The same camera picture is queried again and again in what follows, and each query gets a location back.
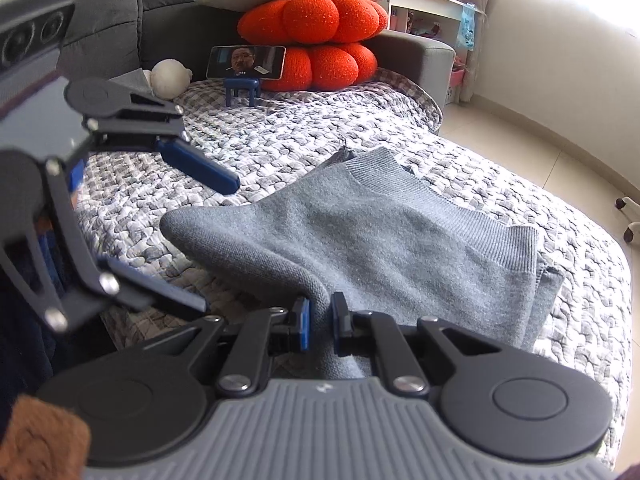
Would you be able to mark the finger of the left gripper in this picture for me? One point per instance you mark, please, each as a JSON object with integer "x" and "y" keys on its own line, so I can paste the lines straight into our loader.
{"x": 138, "y": 292}
{"x": 195, "y": 164}

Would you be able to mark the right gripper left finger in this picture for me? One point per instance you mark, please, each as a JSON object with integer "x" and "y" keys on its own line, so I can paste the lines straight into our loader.
{"x": 249, "y": 348}

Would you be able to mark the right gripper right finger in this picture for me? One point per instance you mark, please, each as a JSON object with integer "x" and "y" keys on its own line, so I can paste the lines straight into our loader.
{"x": 376, "y": 336}

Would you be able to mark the grey knit sweater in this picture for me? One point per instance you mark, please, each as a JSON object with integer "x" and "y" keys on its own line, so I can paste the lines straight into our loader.
{"x": 369, "y": 229}

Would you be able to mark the grey patterned quilt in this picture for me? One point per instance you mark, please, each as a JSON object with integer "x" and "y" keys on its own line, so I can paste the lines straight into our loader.
{"x": 287, "y": 135}

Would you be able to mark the white plush toy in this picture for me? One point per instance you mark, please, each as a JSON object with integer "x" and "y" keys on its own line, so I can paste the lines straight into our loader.
{"x": 169, "y": 78}

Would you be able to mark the dark grey sofa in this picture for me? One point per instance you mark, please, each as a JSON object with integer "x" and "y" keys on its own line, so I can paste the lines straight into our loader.
{"x": 108, "y": 38}

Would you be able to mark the smartphone on stand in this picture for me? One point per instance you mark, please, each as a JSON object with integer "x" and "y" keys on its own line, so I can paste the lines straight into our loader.
{"x": 263, "y": 62}

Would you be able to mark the orange pumpkin plush cushion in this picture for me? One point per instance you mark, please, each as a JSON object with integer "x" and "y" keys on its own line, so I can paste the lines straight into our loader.
{"x": 323, "y": 41}

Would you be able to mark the brown fuzzy sleeve cuff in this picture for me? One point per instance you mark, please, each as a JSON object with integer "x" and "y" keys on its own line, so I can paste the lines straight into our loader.
{"x": 43, "y": 442}

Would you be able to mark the white desk with shelves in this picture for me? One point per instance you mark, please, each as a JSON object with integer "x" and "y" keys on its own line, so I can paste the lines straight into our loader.
{"x": 420, "y": 5}

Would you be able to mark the pink storage basket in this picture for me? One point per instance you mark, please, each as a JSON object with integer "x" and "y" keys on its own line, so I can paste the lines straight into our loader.
{"x": 456, "y": 79}

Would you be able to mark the grey office chair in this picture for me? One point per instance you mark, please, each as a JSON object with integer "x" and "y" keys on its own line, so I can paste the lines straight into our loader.
{"x": 631, "y": 210}

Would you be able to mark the teal hanging bag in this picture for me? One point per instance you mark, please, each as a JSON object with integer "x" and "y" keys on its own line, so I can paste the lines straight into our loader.
{"x": 466, "y": 30}

